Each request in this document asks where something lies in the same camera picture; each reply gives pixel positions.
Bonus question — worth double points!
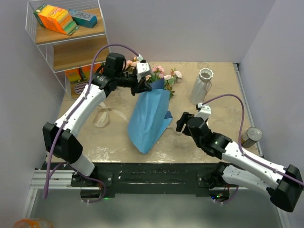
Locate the blue wrapping paper sheet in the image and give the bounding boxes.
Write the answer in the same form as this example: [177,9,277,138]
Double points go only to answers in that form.
[128,78,173,154]

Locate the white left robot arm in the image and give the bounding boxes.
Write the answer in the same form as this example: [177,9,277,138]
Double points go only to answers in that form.
[43,53,152,186]

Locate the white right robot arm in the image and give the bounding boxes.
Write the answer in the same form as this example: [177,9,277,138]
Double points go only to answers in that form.
[176,112,304,212]

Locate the white ribbed ceramic vase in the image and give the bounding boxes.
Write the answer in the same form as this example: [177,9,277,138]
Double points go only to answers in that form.
[190,68,214,105]

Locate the pink artificial flower bouquet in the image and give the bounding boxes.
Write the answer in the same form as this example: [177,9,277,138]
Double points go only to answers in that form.
[124,57,182,100]

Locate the yellow orange sponge pack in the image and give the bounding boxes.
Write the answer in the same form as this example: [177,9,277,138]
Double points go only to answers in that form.
[65,66,91,83]

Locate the purple wavy striped pad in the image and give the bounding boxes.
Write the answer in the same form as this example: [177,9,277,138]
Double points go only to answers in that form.
[73,82,88,95]

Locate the metal tin can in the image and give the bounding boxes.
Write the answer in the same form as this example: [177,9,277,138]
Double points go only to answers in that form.
[241,127,263,148]

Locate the teal toothpaste box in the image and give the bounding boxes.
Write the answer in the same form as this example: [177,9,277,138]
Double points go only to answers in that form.
[68,9,97,29]

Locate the orange plastic bag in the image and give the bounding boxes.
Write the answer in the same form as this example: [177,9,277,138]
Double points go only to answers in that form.
[13,218,54,228]

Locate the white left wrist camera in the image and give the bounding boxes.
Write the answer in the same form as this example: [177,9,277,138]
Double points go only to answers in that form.
[136,54,151,80]

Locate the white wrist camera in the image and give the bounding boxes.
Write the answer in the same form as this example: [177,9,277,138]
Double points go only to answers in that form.
[136,54,151,80]
[194,103,211,122]

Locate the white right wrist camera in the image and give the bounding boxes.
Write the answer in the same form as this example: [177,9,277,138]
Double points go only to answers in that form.
[194,103,211,122]

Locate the white wire wooden shelf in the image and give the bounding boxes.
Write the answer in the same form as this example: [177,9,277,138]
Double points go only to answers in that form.
[26,0,109,99]

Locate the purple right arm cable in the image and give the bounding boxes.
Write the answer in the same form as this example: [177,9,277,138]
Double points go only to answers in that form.
[201,94,304,205]

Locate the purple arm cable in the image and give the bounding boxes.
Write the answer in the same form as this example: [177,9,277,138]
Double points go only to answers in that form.
[42,44,143,204]
[201,94,304,205]

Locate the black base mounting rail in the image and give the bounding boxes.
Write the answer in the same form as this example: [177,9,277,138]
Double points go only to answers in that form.
[41,162,238,199]

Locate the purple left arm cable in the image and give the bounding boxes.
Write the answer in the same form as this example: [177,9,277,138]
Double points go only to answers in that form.
[42,44,143,204]

